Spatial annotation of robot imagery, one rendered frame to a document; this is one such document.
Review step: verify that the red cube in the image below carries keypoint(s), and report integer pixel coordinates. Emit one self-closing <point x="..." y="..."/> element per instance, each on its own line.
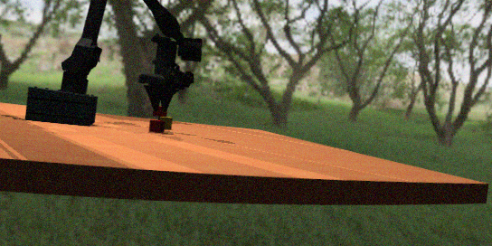
<point x="159" y="113"/>
<point x="157" y="126"/>

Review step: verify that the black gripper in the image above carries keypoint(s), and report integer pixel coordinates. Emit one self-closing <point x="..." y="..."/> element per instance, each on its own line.
<point x="158" y="87"/>

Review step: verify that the yellow cube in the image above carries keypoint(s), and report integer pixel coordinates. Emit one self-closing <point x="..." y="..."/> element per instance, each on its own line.
<point x="169" y="122"/>

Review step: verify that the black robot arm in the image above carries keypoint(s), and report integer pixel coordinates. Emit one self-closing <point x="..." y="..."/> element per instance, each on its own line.
<point x="86" y="53"/>

